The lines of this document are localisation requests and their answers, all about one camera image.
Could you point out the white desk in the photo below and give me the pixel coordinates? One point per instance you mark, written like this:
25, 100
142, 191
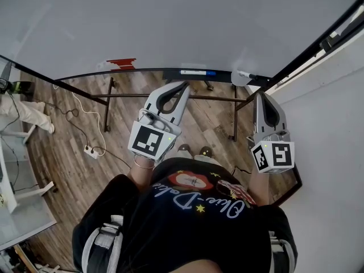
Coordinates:
7, 186

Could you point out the whiteboard on black stand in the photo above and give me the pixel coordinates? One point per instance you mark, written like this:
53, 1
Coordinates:
176, 24

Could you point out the clear floor mat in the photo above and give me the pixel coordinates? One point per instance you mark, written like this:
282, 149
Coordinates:
25, 226

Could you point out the person's right forearm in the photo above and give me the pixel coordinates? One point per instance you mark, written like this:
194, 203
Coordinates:
259, 189

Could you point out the white round eraser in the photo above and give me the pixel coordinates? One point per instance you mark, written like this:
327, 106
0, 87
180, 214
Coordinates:
238, 80

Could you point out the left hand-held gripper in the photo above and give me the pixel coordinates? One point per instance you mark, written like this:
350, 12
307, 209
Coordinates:
148, 142

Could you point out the red magnetic eraser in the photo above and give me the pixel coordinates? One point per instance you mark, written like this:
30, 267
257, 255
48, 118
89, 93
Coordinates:
122, 64

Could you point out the blue-capped marker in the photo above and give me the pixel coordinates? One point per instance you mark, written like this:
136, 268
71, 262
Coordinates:
196, 72

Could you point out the black-capped whiteboard marker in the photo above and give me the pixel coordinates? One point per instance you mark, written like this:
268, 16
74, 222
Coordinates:
248, 74

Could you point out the person's left forearm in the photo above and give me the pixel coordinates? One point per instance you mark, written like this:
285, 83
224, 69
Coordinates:
140, 178

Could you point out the white power strip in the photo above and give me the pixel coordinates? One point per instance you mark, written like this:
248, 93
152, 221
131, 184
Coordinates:
91, 152

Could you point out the brown dotted shoe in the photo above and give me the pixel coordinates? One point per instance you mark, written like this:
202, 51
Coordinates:
206, 151
184, 148

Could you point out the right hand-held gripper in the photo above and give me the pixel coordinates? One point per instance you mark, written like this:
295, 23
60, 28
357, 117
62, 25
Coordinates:
281, 155

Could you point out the person's black printed shirt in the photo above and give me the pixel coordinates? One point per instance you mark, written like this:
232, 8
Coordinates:
185, 232

